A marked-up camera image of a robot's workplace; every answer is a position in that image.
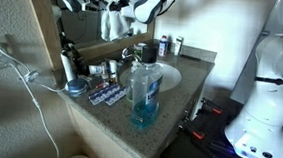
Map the tall white cylindrical bottle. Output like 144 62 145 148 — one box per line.
58 49 79 83

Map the blue white blister pack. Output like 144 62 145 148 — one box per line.
104 85 130 108

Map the blue mouthwash bottle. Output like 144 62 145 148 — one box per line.
126 43 167 130

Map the white charger cable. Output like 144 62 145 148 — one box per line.
0 42 71 158

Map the toothpaste tube box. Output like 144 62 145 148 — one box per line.
88 81 120 107

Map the white sink basin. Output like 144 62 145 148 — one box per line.
118 58 184 96

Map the black electric trimmer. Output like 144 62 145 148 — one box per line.
65 42 92 77

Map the white squeeze tube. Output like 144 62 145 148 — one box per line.
172 35 185 57

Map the white terry cloth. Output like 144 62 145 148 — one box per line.
98 0 138 44

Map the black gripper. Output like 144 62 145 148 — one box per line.
107 0 135 14

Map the small bottle with white cap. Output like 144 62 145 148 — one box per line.
106 60 120 85

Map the red white blue spray can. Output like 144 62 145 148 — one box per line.
157 34 170 58

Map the wood framed wall mirror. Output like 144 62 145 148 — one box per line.
18 0 158 78

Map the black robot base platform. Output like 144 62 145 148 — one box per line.
160 90 283 158

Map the black clamp with orange handle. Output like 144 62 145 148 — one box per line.
198 96 224 117
182 123 206 142

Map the clear plastic cup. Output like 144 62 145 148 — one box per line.
123 61 144 103

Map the round blue tin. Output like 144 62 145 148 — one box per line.
64 77 89 98

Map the chrome faucet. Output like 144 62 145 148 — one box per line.
120 46 144 65

